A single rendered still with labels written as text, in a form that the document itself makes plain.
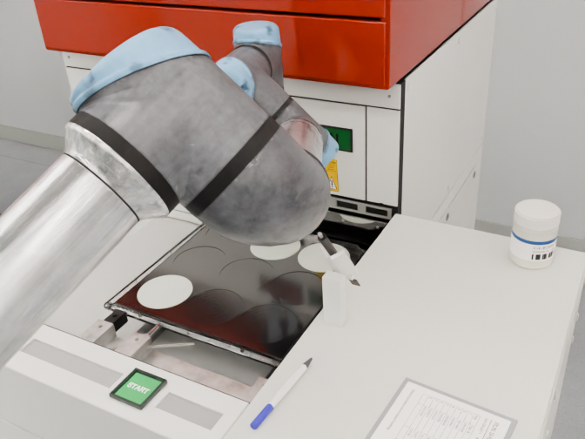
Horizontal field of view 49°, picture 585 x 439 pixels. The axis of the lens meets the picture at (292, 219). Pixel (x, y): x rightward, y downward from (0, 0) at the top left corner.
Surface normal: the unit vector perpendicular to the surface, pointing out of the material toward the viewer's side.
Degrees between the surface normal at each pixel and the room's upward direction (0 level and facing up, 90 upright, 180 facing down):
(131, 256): 0
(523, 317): 0
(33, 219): 39
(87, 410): 90
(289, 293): 0
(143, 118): 48
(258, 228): 111
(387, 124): 90
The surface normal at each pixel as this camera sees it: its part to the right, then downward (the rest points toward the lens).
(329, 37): -0.47, 0.47
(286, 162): 0.65, -0.16
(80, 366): -0.06, -0.86
